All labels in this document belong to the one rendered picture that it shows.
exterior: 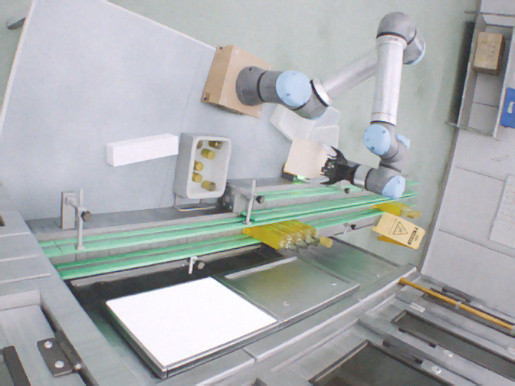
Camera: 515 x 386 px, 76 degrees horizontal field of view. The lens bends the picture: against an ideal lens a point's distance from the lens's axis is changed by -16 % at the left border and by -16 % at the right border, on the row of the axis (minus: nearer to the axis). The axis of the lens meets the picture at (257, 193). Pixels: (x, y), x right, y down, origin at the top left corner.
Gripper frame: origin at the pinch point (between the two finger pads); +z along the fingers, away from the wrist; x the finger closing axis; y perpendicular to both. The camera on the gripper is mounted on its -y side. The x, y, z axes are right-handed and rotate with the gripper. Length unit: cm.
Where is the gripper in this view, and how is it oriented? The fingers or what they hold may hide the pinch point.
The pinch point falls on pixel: (313, 161)
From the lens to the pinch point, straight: 137.1
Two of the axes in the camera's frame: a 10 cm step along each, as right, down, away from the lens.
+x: -2.8, 9.5, 1.2
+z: -6.9, -2.9, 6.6
